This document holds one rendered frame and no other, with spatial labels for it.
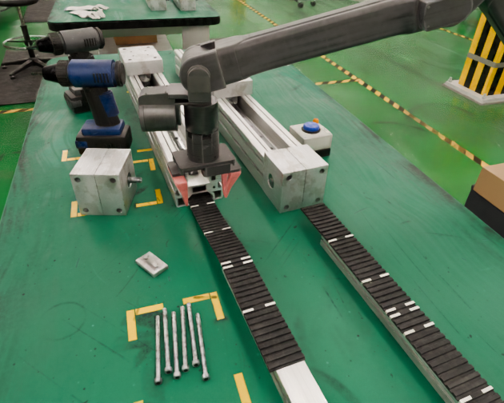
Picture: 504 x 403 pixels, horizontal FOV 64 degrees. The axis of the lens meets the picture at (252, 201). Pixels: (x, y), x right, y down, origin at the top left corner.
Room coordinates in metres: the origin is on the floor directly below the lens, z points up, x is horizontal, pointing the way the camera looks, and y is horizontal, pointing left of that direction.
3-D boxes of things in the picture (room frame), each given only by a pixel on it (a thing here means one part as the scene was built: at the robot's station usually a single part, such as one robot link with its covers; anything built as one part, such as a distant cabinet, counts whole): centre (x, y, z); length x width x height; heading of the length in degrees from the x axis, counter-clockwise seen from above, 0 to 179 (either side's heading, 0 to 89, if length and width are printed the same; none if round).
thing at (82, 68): (0.88, 0.40, 0.89); 0.20 x 0.08 x 0.22; 95
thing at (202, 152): (0.63, 0.09, 0.93); 0.10 x 0.07 x 0.07; 113
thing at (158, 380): (0.32, 0.12, 0.78); 0.11 x 0.01 x 0.01; 12
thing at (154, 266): (0.48, 0.17, 0.78); 0.05 x 0.03 x 0.01; 50
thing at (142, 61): (1.26, 0.36, 0.87); 0.16 x 0.11 x 0.07; 23
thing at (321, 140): (0.90, -0.13, 0.81); 0.10 x 0.08 x 0.06; 113
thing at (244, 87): (1.11, 0.09, 0.87); 0.16 x 0.11 x 0.07; 23
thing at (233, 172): (0.64, 0.07, 0.86); 0.07 x 0.07 x 0.09; 23
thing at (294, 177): (0.71, -0.10, 0.83); 0.12 x 0.09 x 0.10; 113
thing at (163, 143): (1.04, 0.27, 0.82); 0.80 x 0.10 x 0.09; 23
